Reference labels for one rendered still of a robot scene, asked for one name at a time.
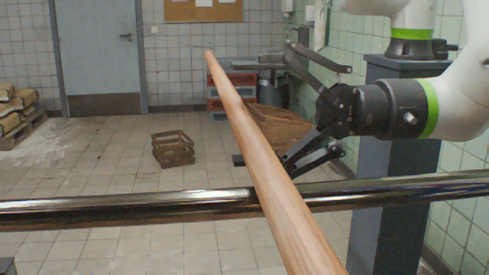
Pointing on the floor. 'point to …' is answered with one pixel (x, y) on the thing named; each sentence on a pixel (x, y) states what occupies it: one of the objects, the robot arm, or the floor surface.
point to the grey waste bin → (269, 94)
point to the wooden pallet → (8, 142)
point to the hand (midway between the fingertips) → (240, 114)
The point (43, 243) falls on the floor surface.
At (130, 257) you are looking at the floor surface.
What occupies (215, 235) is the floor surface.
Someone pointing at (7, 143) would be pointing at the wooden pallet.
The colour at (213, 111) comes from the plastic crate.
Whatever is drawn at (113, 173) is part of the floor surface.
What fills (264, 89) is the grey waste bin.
